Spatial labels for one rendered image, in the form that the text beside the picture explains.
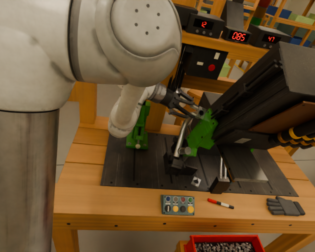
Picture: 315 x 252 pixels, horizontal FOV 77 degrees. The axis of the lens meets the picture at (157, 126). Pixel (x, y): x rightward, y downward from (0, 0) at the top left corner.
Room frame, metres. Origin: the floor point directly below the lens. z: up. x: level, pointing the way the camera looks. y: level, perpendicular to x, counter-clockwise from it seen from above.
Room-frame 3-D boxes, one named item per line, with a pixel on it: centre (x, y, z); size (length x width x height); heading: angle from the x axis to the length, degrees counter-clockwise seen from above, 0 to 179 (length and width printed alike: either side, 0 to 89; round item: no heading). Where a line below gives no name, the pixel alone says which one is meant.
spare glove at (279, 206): (0.68, -0.74, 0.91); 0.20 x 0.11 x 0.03; 102
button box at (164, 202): (0.53, -0.18, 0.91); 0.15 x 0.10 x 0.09; 103
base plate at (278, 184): (0.86, -0.30, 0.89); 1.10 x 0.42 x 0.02; 103
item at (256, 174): (0.78, -0.40, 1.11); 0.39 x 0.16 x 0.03; 13
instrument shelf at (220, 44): (1.12, -0.24, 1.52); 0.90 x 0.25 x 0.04; 103
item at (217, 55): (1.04, -0.14, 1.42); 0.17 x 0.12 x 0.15; 103
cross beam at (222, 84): (1.22, -0.21, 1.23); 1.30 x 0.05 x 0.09; 103
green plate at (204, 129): (0.79, -0.24, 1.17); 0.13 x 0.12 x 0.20; 103
